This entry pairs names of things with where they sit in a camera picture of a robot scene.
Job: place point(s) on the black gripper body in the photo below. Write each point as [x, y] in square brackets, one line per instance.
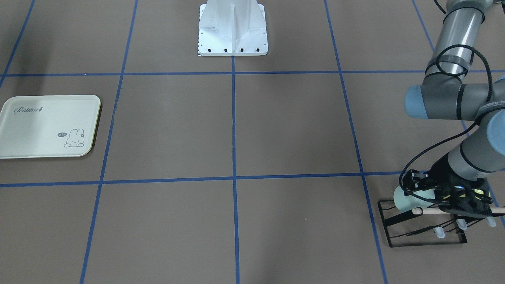
[444, 174]

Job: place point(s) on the green cup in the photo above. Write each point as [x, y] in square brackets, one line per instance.
[407, 203]

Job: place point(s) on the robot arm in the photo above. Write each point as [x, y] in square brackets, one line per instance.
[458, 86]

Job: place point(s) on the cream rabbit tray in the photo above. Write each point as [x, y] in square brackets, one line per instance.
[48, 126]

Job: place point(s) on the black wire cup rack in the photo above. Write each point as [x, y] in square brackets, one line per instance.
[428, 226]

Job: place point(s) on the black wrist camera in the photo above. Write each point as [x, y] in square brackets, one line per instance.
[414, 181]

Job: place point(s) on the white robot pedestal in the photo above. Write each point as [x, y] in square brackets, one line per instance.
[232, 28]

